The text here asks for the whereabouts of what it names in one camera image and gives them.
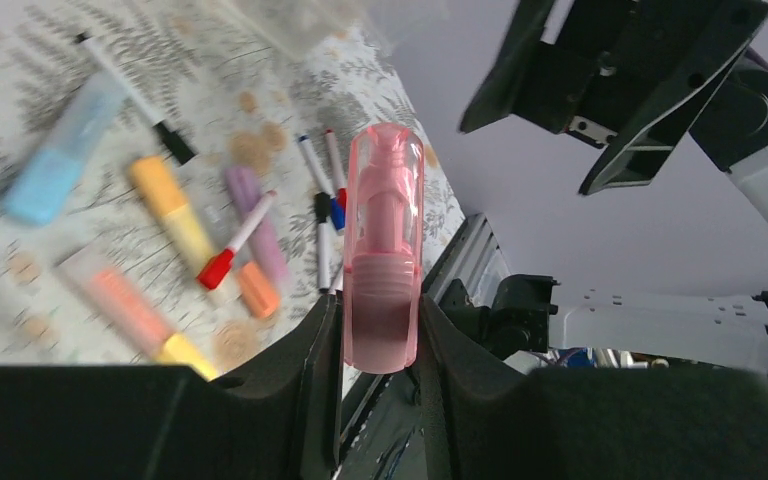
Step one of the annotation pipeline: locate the black cap marker right group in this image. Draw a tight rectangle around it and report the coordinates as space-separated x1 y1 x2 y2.
314 192 331 293

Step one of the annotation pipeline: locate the black cap whiteboard marker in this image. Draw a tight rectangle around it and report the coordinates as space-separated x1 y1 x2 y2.
74 32 197 165

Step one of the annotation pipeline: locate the red cap marker lowest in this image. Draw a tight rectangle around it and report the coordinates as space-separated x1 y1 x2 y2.
328 266 344 295

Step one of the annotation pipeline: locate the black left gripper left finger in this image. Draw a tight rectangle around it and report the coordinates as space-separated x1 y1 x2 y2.
0 295 342 479

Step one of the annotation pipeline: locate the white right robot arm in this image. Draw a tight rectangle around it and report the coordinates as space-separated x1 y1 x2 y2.
440 1 768 294

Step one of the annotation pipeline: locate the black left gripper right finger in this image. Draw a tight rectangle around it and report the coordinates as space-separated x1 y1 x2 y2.
417 298 768 479

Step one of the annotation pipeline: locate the floral table cloth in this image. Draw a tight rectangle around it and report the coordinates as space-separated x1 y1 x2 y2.
0 1 464 371

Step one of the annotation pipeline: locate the blue highlighter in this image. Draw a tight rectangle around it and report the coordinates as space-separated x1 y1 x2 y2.
1 71 127 226

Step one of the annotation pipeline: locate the red cap marker upper right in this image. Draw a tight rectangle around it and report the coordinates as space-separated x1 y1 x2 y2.
325 128 347 209

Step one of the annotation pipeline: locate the pink purple highlighter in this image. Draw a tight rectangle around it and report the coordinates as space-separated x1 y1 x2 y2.
224 165 291 286

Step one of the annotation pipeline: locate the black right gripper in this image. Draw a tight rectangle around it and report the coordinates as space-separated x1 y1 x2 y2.
459 1 768 196

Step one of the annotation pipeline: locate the red cap marker on highlighters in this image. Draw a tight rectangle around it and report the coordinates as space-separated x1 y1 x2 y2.
197 190 277 291

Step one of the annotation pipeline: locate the blue cap marker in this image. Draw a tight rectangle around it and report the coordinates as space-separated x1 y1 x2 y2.
297 135 345 235

